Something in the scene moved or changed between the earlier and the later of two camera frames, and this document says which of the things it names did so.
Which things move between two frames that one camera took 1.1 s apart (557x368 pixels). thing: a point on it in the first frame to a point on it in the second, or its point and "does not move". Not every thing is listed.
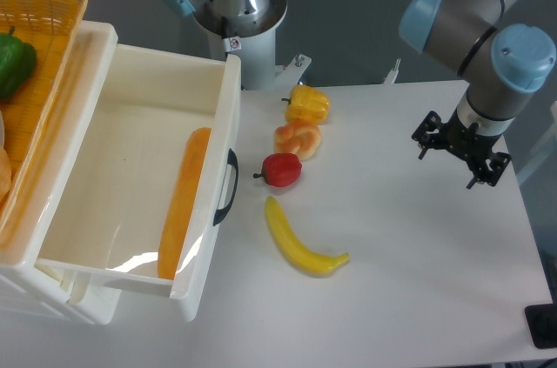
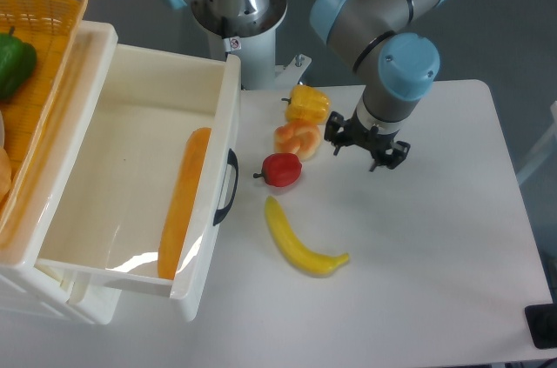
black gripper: (470, 143) to (338, 128)
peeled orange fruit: (302, 137) does not move
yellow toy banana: (295, 250) does not move
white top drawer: (153, 178) does not move
